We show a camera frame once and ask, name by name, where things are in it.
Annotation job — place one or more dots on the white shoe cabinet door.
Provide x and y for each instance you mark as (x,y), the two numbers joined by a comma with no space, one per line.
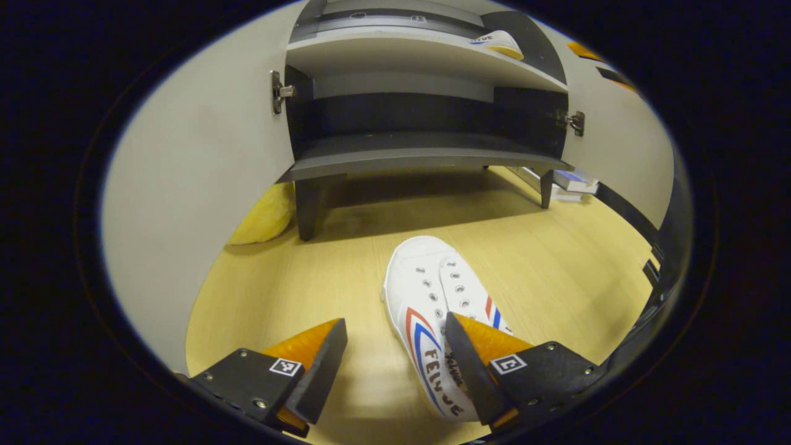
(618,142)
(198,185)

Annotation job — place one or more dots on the white canvas shoe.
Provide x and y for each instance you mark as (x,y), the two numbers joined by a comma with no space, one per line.
(500,42)
(414,272)

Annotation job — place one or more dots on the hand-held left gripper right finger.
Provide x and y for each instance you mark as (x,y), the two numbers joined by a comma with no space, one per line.
(469,371)

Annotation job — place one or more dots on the white flat box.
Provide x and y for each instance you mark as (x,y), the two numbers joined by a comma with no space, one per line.
(559,194)

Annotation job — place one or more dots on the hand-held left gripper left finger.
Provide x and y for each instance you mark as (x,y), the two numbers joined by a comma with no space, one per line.
(322,377)

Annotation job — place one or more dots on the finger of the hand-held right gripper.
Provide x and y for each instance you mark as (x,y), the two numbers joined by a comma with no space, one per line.
(584,51)
(615,78)

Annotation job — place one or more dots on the white and grey shoe cabinet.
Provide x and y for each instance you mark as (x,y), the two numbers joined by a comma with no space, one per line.
(401,62)

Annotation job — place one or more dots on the yellow plush toy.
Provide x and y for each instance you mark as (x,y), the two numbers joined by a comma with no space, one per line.
(266,216)

